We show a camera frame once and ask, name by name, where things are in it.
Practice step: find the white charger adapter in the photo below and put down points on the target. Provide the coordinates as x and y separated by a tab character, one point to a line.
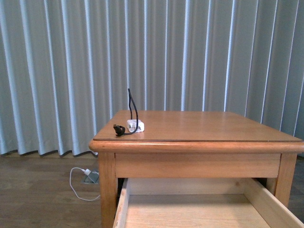
133	124

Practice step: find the wooden drawer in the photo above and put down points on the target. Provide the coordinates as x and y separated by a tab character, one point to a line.
200	203

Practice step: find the wooden nightstand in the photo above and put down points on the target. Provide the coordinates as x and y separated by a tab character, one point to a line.
187	145

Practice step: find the open metal floor socket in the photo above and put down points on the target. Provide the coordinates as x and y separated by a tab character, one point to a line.
91	177

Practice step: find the pale blue curtain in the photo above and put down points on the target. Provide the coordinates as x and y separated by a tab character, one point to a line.
66	65

